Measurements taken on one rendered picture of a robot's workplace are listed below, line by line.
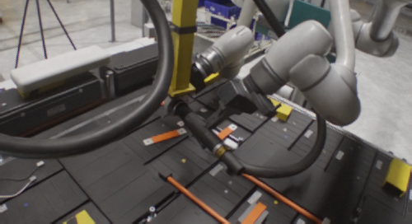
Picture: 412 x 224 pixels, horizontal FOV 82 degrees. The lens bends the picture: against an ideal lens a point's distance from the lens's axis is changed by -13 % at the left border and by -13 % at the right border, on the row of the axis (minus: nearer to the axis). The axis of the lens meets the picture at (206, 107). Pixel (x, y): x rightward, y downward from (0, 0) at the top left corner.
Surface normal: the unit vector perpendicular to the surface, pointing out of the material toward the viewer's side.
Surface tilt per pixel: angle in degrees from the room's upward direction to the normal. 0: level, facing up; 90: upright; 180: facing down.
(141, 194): 0
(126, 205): 0
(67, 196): 0
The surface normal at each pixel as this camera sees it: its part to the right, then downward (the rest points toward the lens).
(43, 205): 0.12, -0.81
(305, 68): -0.18, 0.49
